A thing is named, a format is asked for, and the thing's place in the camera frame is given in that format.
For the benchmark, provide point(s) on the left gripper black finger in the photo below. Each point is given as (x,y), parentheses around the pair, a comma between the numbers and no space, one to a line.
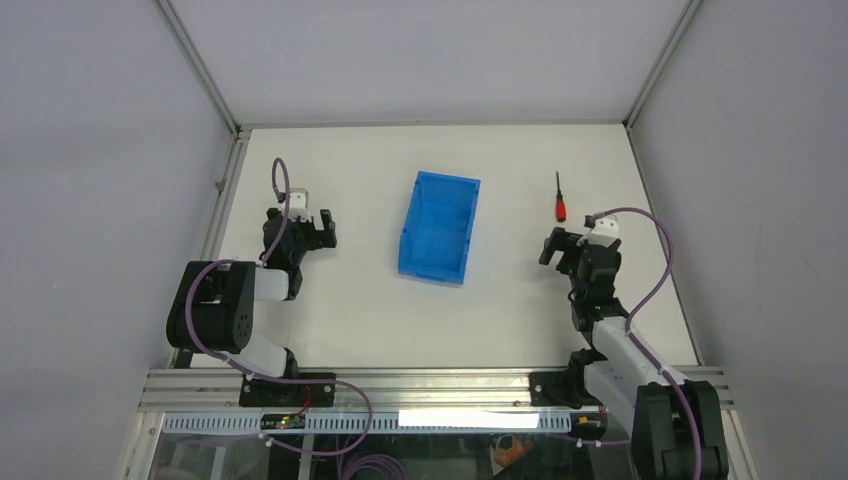
(273,215)
(324,231)

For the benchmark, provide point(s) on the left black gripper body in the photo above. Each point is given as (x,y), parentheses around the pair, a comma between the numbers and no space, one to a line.
(306,239)

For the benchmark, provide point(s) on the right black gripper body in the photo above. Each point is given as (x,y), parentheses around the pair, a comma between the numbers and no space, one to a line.
(575,283)

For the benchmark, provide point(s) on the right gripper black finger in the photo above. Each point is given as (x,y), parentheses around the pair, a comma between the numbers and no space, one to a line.
(555,242)
(572,244)

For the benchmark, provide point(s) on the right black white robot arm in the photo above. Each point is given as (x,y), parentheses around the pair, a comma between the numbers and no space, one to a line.
(674,423)

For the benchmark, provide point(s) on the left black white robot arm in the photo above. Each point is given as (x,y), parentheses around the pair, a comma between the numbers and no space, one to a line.
(213,309)

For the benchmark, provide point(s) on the blue plastic bin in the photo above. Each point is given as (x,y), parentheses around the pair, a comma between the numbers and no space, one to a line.
(436,236)

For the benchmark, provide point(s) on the small green circuit board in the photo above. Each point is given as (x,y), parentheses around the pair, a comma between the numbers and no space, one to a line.
(279,422)

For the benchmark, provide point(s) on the orange object under table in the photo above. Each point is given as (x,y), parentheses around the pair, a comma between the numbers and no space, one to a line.
(507,449)

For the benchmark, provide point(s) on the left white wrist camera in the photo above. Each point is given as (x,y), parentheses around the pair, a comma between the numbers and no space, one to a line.
(297,200)

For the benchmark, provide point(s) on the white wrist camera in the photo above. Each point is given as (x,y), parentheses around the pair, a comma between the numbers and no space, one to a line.
(297,200)
(602,230)

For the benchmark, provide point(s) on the red handled screwdriver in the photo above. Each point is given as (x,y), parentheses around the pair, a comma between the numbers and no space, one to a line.
(560,206)

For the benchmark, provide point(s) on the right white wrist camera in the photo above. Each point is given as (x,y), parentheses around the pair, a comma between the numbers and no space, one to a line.
(602,230)

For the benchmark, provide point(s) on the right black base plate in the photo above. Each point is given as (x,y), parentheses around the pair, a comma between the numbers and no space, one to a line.
(565,386)

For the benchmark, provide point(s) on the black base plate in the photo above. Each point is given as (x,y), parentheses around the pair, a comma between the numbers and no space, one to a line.
(319,392)
(565,386)

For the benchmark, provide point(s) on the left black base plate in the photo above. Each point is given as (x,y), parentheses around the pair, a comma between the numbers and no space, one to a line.
(319,392)

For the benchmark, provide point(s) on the white slotted cable duct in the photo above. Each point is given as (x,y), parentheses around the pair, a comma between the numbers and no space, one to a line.
(402,422)

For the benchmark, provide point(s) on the aluminium mounting rail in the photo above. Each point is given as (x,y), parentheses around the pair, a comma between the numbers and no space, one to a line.
(387,389)

